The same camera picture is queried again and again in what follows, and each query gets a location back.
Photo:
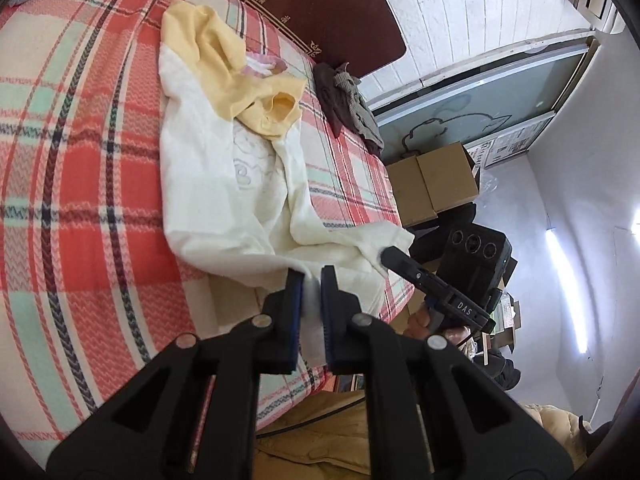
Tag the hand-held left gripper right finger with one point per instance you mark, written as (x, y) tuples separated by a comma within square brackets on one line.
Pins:
[(327, 310)]

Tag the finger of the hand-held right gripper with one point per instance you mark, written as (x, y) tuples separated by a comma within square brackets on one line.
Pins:
[(402, 262)]

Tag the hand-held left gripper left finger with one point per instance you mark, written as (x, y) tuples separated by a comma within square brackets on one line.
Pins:
[(297, 305)]

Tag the white and yellow shirt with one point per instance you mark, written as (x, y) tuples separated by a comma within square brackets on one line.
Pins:
[(210, 185)]

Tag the person's right hand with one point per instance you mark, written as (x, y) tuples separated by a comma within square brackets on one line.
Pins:
[(420, 327)]

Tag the brown cardboard box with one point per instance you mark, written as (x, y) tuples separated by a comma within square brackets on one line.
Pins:
[(412, 195), (450, 175)]

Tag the grey striped sweater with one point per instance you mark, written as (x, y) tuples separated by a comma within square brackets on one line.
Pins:
[(362, 110)]

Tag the frosted glass door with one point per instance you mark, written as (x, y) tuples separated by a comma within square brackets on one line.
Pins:
[(475, 95)]

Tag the dark brown garment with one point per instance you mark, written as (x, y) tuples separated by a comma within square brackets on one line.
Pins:
[(327, 90)]

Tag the tan padded jacket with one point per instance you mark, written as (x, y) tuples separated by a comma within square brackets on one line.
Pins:
[(555, 435)]

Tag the red plaid blanket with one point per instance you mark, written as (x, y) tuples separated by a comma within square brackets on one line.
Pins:
[(75, 185)]

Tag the dark brown wooden headboard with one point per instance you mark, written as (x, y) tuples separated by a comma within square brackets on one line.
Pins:
[(340, 15)]

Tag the wall poster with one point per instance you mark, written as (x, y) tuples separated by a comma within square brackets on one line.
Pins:
[(515, 142)]

